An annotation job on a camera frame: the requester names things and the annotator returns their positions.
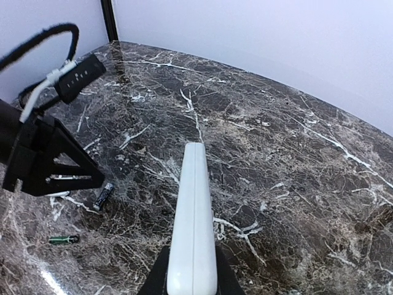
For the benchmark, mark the white and red remote control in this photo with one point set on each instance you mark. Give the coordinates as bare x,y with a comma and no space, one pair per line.
192,258

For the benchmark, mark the green black battery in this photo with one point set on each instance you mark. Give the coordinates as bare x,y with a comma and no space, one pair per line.
64,240
103,196

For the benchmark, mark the black left corner post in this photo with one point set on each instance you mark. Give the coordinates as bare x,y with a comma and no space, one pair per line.
109,20

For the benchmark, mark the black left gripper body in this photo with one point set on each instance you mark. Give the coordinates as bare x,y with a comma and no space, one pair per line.
20,148

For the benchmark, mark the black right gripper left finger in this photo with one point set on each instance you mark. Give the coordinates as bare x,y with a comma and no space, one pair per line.
155,283

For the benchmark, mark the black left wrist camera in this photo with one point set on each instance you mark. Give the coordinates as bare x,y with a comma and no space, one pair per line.
68,82

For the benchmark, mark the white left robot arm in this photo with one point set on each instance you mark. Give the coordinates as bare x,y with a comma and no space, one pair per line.
43,155

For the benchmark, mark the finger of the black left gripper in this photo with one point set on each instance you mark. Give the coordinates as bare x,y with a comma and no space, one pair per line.
60,164

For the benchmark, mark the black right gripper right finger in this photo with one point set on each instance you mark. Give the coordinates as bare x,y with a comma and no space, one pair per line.
227,283

